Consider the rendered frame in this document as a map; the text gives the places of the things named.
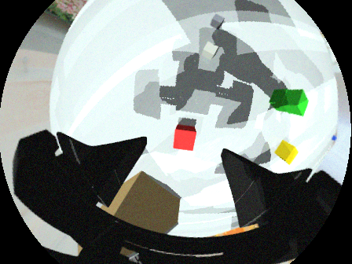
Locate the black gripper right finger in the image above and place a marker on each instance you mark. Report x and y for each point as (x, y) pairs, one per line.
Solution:
(255, 189)

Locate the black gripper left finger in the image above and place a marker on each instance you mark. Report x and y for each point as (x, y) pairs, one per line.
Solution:
(105, 167)

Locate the red block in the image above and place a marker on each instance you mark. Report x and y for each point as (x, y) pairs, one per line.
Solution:
(184, 137)

